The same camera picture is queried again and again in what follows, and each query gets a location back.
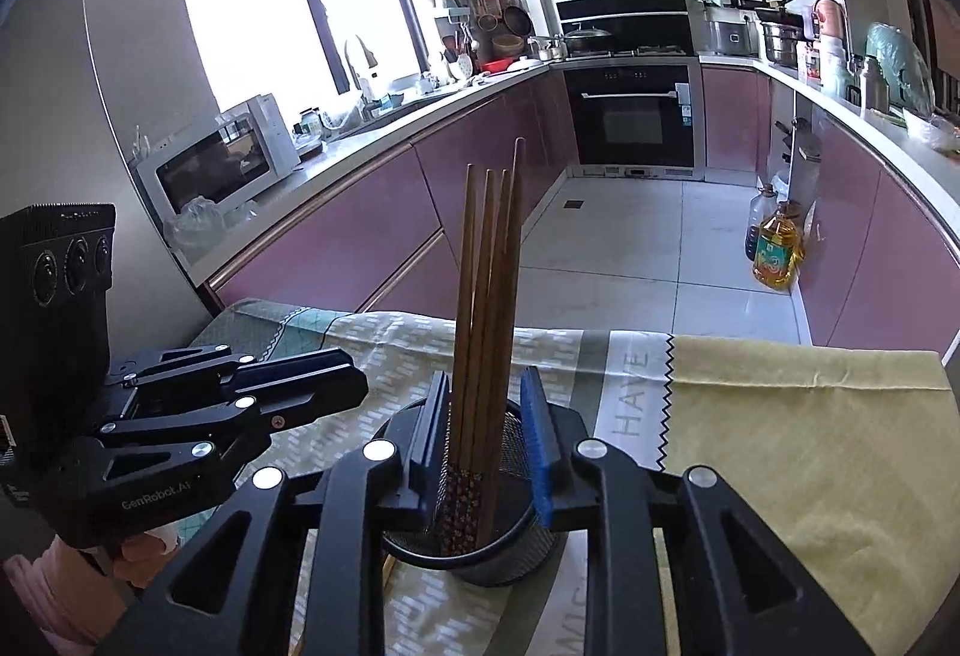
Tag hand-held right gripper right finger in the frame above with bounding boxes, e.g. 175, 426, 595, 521
520, 366, 875, 656

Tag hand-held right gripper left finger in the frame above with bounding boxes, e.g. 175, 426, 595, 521
94, 371, 452, 656

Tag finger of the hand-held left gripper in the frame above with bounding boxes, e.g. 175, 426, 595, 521
109, 344, 355, 403
97, 363, 370, 484

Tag black mesh utensil holder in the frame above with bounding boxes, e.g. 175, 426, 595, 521
373, 397, 571, 588

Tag wooden chopstick floral handle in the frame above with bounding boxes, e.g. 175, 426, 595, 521
465, 170, 513, 556
437, 164, 478, 556
448, 170, 497, 556
480, 137, 526, 556

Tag person's left forearm pink sleeve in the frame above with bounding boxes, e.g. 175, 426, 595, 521
0, 542, 132, 646

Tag person's left hand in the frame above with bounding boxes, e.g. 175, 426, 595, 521
120, 530, 179, 564

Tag clear plastic bag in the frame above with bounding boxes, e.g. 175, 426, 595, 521
163, 196, 257, 253

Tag white microwave oven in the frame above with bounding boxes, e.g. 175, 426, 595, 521
133, 93, 302, 219

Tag patterned tablecloth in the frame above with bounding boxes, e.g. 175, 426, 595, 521
176, 297, 955, 656

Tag pink base cabinets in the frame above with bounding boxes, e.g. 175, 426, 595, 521
701, 56, 960, 357
199, 62, 580, 321

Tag kitchen faucet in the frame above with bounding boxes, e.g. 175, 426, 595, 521
343, 35, 377, 103

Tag yellow cooking oil bottle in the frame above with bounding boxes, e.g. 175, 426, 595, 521
752, 200, 804, 292

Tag dark liquid plastic bottle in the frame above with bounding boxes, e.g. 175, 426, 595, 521
744, 183, 782, 262

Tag black built-in oven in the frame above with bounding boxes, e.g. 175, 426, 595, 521
561, 63, 695, 171

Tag kitchen window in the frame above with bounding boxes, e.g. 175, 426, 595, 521
171, 0, 432, 118

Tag hanging utensil rack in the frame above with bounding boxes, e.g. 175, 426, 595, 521
450, 0, 535, 39

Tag gas stove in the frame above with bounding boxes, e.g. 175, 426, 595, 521
559, 46, 692, 61

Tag wok with lid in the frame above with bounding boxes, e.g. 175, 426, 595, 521
562, 24, 616, 57

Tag black range hood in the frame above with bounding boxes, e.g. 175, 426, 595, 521
555, 0, 695, 54

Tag silver rice cooker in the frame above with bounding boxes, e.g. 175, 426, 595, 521
701, 18, 759, 58

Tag stainless steel pot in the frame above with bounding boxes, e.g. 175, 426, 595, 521
759, 11, 808, 67

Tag white canister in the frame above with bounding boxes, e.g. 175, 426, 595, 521
820, 37, 846, 96

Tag steel thermos flask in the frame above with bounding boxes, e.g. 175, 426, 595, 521
861, 54, 890, 116

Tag pink jug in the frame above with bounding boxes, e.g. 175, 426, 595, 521
814, 0, 849, 43

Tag green plastic bag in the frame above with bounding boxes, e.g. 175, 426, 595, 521
866, 22, 935, 114

